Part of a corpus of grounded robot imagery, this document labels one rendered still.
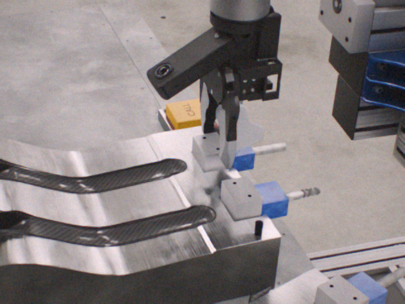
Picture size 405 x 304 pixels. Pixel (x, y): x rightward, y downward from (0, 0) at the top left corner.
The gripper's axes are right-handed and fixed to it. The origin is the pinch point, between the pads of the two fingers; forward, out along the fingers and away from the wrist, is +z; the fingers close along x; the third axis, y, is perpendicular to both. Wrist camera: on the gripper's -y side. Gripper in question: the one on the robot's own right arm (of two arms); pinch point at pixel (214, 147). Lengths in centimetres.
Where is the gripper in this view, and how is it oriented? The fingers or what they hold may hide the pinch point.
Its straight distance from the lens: 114.8
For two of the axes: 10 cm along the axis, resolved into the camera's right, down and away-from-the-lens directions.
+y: 9.4, -1.7, 3.1
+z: -0.5, 8.2, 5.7
